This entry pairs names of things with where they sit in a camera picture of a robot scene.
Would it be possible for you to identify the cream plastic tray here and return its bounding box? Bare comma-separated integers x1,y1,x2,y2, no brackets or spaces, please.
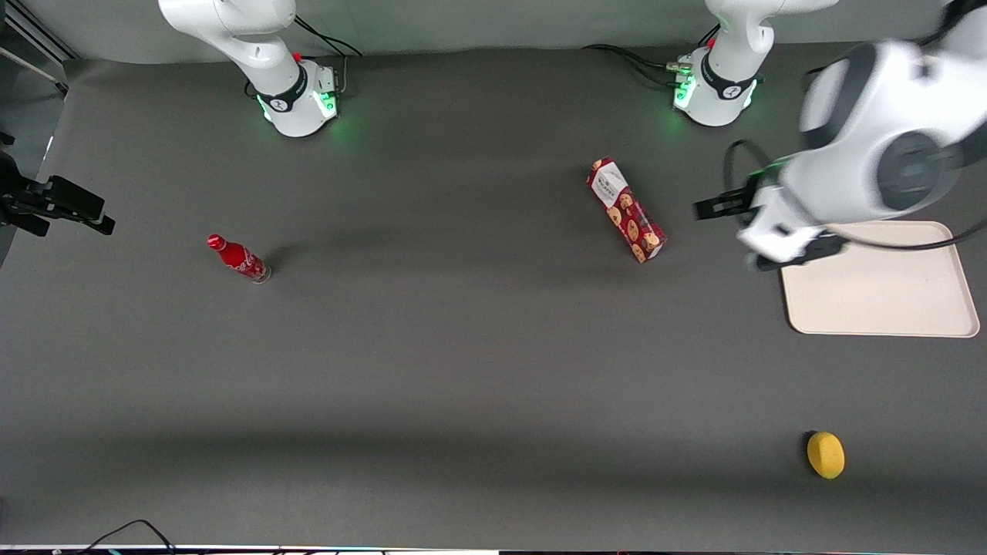
780,220,981,338

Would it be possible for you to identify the black arm base cable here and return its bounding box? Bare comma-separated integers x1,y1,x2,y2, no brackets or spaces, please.
581,43,684,87
293,14,364,95

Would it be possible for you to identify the aluminium frame profile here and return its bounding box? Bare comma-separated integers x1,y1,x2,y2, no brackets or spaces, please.
0,0,80,98

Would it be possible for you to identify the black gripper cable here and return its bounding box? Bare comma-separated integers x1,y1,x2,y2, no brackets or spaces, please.
839,219,987,253

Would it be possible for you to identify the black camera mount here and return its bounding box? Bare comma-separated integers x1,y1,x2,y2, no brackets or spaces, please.
0,133,117,267

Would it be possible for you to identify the black looped wrist cable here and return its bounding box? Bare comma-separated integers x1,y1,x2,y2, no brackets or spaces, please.
723,140,776,203

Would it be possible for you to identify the red cookie box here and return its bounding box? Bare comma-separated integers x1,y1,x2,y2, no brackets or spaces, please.
587,157,669,264

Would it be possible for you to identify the black cable at table edge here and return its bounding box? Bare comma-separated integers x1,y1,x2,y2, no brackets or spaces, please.
76,518,180,555

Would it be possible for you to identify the yellow lemon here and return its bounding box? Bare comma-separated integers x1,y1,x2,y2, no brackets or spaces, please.
806,431,847,481

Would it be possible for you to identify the red cola bottle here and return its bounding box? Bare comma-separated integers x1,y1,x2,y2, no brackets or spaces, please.
206,234,273,285

